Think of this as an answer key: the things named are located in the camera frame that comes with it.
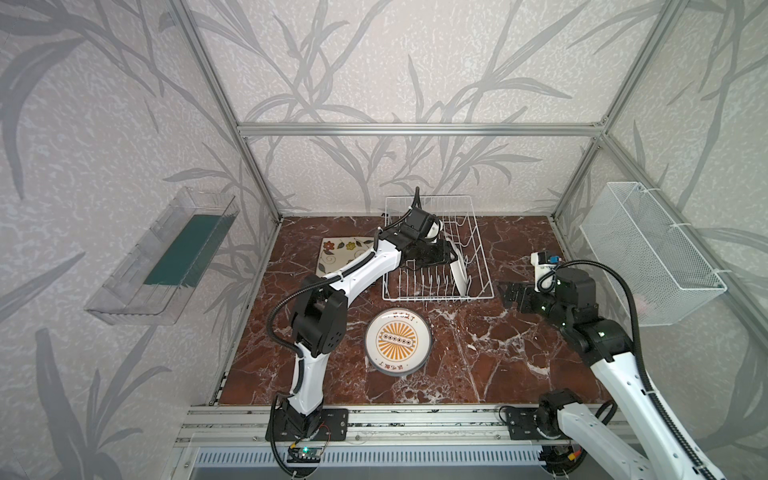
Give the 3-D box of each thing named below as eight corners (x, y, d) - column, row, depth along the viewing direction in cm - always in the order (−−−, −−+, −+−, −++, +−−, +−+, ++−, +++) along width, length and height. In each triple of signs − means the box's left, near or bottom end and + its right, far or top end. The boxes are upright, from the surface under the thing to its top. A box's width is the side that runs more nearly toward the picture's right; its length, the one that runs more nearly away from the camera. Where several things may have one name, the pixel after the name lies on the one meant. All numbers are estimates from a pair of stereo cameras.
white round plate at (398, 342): (364, 376, 83) (363, 373, 81) (369, 312, 95) (368, 308, 93) (432, 376, 83) (433, 373, 81) (428, 312, 95) (429, 308, 93)
